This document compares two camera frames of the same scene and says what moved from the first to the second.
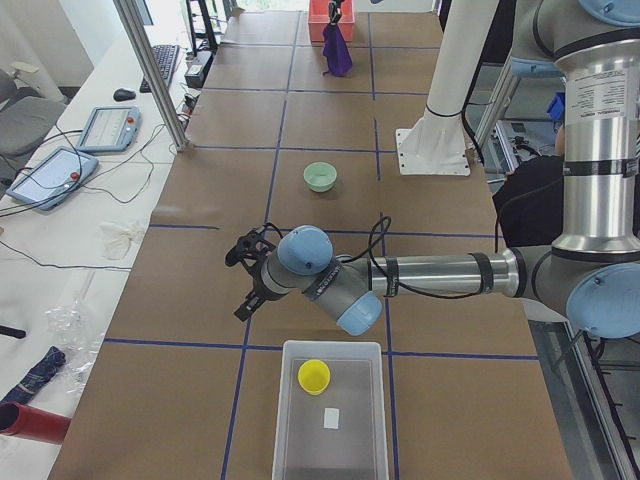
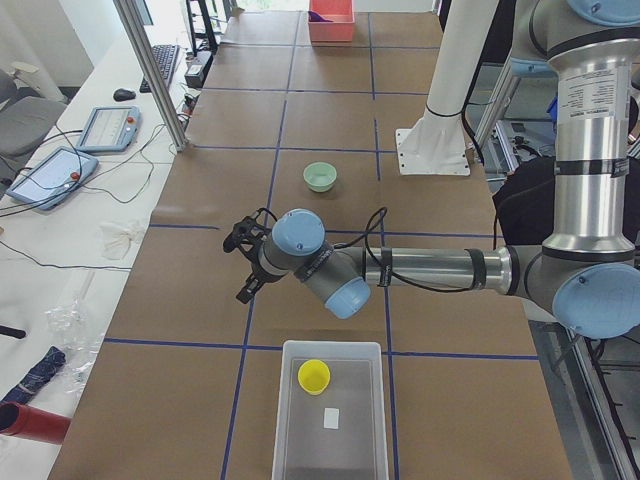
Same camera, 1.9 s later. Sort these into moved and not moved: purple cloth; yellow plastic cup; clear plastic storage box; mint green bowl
Moved: purple cloth
Not moved: yellow plastic cup; mint green bowl; clear plastic storage box
